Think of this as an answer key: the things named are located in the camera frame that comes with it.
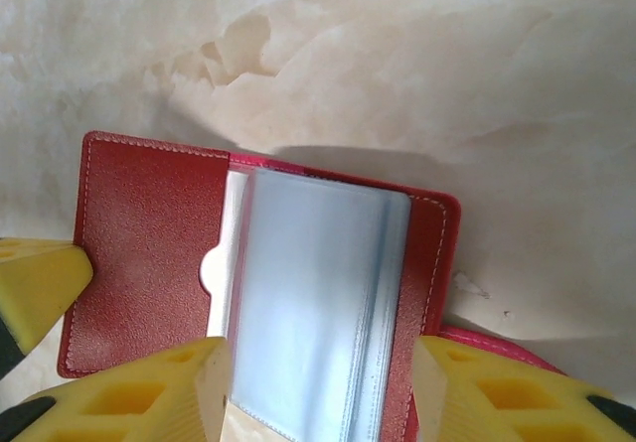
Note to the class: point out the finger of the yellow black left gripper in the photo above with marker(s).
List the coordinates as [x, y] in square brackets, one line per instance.
[40, 283]

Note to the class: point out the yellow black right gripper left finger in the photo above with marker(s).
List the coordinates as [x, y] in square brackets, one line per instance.
[124, 402]

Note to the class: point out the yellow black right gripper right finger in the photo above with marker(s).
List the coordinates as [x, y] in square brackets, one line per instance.
[497, 402]

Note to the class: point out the red leather card holder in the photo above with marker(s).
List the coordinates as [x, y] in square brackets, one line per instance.
[149, 243]

